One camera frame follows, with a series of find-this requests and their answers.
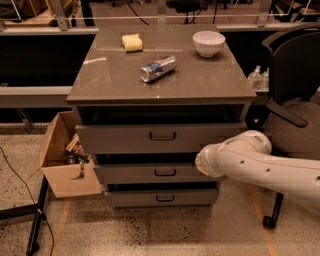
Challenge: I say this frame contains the black floor cable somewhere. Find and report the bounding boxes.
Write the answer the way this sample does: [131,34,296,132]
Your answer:
[0,146,55,256]

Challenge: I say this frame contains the grey bottom drawer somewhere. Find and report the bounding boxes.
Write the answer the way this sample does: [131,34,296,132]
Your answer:
[105,189,219,208]

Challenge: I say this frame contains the grey metal rail shelf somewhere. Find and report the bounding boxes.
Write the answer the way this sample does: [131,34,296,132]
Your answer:
[0,86,71,108]

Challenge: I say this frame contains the white ceramic bowl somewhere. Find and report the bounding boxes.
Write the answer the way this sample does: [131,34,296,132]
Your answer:
[193,31,225,57]

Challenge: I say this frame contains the black metal stand leg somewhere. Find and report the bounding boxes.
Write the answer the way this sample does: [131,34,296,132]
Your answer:
[0,178,49,256]

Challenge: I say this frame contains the black top drawer handle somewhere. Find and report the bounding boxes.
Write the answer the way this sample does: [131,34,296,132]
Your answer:
[149,132,177,141]

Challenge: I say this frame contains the wooden items in box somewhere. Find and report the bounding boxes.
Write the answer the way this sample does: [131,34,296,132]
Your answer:
[65,133,92,179]

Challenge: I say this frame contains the silver blue drink can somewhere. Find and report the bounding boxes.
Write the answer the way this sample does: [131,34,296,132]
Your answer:
[140,55,177,83]

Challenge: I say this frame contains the grey drawer cabinet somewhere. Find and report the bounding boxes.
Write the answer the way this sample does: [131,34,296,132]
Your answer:
[67,25,256,208]

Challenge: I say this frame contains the clear plastic bottle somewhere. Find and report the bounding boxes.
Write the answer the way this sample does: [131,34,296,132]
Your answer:
[261,68,269,89]
[248,66,262,89]

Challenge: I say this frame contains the grey middle drawer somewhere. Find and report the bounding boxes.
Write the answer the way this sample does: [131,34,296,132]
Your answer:
[94,163,217,185]

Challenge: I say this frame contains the grey top drawer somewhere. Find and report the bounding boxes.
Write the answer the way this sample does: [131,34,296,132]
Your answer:
[76,123,246,154]

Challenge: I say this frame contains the black office chair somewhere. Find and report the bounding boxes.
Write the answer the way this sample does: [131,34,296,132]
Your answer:
[246,23,320,229]

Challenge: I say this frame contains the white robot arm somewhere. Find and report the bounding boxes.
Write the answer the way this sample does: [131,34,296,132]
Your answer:
[195,130,320,206]

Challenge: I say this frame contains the yellow sponge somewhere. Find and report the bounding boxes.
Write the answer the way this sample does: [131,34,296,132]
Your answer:
[122,34,143,52]

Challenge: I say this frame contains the cardboard box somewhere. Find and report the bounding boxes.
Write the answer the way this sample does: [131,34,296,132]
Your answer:
[30,111,101,198]

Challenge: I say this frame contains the grey drawer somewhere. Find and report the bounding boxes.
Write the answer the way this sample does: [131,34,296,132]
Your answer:
[105,189,219,208]
[94,163,217,185]
[76,123,246,154]

